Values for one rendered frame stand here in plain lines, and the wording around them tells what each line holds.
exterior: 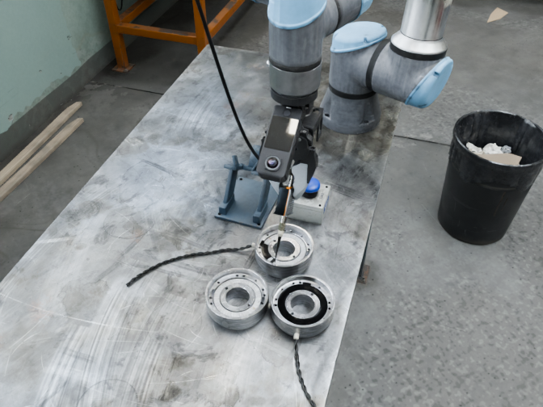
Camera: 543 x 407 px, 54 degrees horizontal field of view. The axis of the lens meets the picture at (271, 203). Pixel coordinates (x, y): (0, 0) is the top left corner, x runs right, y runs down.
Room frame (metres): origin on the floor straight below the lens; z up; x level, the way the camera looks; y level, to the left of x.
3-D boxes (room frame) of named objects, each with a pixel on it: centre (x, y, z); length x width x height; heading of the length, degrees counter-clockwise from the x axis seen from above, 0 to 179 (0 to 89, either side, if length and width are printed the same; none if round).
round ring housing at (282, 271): (0.64, -0.02, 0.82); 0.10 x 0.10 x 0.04
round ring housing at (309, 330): (0.52, -0.05, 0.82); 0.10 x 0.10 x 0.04
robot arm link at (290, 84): (0.70, -0.03, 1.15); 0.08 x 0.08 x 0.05
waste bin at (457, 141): (1.54, -0.82, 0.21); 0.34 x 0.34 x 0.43
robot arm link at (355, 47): (1.10, -0.20, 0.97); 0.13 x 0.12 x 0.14; 51
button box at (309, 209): (0.78, -0.08, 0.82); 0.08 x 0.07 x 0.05; 162
